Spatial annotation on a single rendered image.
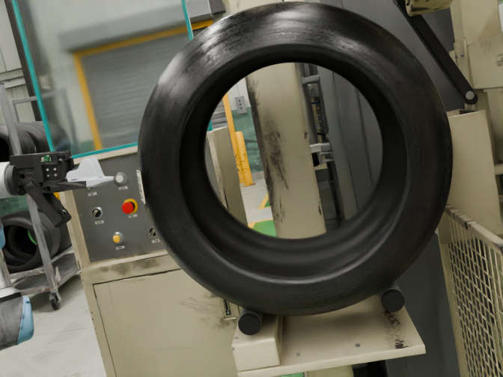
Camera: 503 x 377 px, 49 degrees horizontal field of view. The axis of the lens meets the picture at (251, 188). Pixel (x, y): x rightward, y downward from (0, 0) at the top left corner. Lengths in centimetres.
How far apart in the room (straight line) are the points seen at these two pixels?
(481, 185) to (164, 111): 77
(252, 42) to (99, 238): 116
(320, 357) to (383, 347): 12
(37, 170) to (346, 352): 72
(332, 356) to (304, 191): 45
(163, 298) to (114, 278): 18
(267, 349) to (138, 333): 92
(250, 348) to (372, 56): 60
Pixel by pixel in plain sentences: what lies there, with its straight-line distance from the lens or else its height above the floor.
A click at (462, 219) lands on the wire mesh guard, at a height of 100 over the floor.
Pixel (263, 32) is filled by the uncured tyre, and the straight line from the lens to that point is 98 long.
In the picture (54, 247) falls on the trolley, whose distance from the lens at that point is 505.
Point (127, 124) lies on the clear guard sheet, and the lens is 185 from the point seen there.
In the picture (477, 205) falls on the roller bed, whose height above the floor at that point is 98.
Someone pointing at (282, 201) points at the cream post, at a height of 106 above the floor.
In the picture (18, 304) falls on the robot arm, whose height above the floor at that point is 93.
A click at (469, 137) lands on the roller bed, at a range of 137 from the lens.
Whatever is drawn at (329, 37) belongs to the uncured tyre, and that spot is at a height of 140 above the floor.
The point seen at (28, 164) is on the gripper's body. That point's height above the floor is 129.
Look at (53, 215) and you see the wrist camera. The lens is 121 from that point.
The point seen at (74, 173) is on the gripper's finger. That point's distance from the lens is 117.
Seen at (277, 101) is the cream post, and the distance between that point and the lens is 138.
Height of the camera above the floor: 130
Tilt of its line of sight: 8 degrees down
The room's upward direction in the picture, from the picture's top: 12 degrees counter-clockwise
